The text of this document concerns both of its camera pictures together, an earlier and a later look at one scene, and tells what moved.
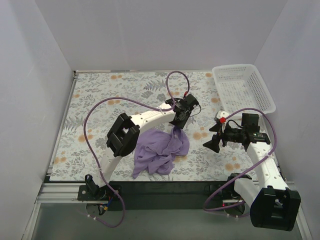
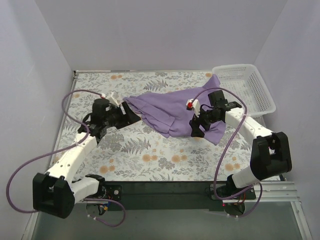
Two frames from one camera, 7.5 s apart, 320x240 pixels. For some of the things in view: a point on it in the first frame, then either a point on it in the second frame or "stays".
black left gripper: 182,119 -> 122,116
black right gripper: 222,137 -> 200,122
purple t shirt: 157,149 -> 166,112
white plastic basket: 240,87 stays
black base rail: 159,196 stays
